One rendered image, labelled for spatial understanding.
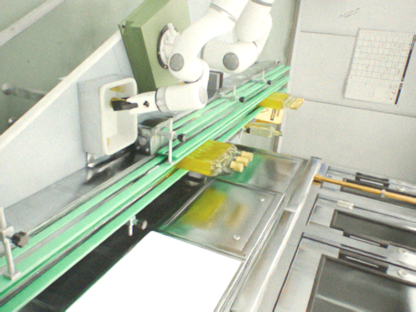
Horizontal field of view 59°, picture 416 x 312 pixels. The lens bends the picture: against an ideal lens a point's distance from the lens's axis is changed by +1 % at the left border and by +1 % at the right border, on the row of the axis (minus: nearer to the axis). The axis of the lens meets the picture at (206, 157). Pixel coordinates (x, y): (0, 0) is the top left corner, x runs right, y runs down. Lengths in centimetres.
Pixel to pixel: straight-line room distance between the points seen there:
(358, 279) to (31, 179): 100
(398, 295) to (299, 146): 642
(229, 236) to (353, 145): 629
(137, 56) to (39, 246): 70
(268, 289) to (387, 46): 618
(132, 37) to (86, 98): 27
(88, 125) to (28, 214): 32
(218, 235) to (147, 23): 73
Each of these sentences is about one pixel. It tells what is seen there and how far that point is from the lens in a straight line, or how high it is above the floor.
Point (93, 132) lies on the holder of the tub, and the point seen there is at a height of 80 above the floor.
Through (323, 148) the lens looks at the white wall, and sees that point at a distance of 750.
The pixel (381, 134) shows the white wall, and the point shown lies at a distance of 733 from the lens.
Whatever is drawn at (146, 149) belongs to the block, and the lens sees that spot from 132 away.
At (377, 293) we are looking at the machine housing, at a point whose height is 168.
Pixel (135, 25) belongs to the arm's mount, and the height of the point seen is 81.
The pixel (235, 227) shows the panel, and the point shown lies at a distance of 129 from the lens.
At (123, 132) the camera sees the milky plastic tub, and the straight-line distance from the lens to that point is 132.
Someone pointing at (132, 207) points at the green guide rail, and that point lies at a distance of 120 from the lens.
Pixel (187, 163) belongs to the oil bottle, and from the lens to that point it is 141.
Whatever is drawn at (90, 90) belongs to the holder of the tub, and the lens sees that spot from 115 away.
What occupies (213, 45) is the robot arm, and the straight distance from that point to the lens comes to 128.
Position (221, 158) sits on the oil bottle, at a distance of 142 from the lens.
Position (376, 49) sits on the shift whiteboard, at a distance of 703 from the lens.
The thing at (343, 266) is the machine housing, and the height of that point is 158.
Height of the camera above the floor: 154
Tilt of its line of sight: 21 degrees down
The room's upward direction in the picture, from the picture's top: 104 degrees clockwise
